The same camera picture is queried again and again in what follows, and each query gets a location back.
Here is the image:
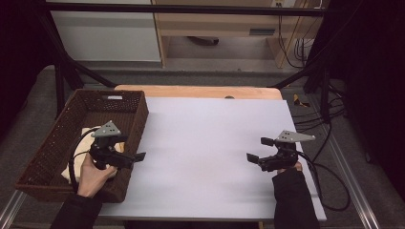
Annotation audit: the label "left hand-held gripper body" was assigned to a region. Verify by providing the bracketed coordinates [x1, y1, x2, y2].
[88, 119, 136, 171]

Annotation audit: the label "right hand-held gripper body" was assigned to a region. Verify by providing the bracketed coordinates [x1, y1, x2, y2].
[257, 129, 317, 173]

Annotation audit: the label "cream pants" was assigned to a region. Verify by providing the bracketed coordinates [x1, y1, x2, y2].
[60, 126, 126, 185]

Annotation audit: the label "brown woven basket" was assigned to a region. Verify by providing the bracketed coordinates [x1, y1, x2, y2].
[14, 88, 150, 204]

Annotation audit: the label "person's right hand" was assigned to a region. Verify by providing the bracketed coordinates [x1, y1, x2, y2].
[276, 160, 304, 175]

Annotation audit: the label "person's left hand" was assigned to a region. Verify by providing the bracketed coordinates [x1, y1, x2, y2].
[76, 153, 118, 199]

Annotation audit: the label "yellow and black floor object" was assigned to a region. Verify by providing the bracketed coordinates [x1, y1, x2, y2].
[292, 94, 311, 109]

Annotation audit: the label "white table board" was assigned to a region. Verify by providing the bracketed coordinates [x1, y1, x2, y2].
[98, 96, 328, 222]

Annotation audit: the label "black metal stand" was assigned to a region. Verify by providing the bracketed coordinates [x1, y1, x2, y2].
[268, 56, 333, 124]
[37, 12, 118, 121]

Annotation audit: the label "light wooden table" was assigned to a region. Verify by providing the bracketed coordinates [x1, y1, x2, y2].
[114, 84, 284, 101]

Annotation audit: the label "white cabinet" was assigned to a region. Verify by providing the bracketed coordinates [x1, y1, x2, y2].
[46, 0, 162, 63]

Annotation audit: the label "dark curtain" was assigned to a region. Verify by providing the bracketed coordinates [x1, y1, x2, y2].
[0, 0, 55, 141]
[309, 0, 405, 195]

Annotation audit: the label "wooden desk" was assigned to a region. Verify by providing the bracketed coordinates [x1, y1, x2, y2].
[151, 0, 332, 70]

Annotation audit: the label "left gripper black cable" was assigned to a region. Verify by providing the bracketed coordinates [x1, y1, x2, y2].
[68, 127, 100, 194]

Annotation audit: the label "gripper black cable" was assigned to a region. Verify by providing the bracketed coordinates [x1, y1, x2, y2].
[295, 150, 352, 213]
[68, 127, 100, 194]

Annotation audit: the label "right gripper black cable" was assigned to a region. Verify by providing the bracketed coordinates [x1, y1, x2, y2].
[295, 150, 352, 213]

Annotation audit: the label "black floor cables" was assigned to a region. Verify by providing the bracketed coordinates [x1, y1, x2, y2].
[291, 84, 349, 134]

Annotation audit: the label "aluminium rail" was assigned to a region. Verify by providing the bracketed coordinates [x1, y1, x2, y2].
[0, 189, 27, 229]
[313, 94, 382, 229]

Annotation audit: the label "hanging black cables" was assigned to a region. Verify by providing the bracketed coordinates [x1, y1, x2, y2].
[276, 14, 317, 70]

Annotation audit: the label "black horizontal frame bar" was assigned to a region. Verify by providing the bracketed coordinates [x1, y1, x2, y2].
[44, 2, 330, 18]

